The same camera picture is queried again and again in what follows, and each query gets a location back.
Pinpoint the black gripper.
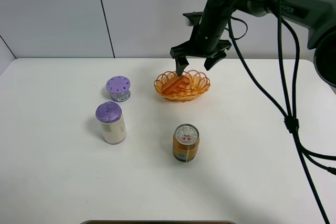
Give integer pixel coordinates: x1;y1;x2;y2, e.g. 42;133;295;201
170;12;231;76

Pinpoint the orange waffle slice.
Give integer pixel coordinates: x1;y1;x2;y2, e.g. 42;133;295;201
161;76;190;95

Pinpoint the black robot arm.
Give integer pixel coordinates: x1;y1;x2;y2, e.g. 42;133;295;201
170;0;335;86

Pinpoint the orange wicker basket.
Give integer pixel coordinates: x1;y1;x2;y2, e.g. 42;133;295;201
154;70;211;102

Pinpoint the orange beverage can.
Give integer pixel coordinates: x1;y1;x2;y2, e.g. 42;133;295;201
172;124;200;163

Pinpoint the purple lidded air freshener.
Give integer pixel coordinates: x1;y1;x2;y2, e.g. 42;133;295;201
106;76;131;102

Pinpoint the purple white bag roll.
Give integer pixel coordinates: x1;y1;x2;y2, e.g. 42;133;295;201
95;101;126;145

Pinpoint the black cable bundle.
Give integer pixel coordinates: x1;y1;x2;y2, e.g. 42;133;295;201
227;0;336;224

